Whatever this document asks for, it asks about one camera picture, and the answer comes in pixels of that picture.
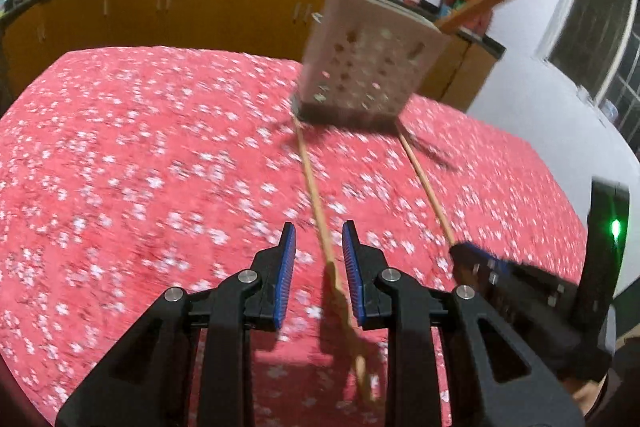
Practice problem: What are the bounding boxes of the brown lower kitchen cabinets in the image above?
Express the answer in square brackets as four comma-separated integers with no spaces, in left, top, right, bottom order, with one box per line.
[0,0,504,113]

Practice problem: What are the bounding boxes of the single curved wooden chopstick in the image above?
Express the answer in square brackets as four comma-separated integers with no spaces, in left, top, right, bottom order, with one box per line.
[292,115,378,407]

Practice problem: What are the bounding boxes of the red floral tablecloth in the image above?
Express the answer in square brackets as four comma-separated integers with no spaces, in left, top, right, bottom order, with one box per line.
[1,48,586,426]

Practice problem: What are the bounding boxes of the right window with bars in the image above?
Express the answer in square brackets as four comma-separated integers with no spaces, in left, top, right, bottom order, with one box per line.
[541,0,639,153]

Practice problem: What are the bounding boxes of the beige perforated utensil holder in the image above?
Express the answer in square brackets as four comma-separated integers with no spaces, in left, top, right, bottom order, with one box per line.
[292,0,449,134]

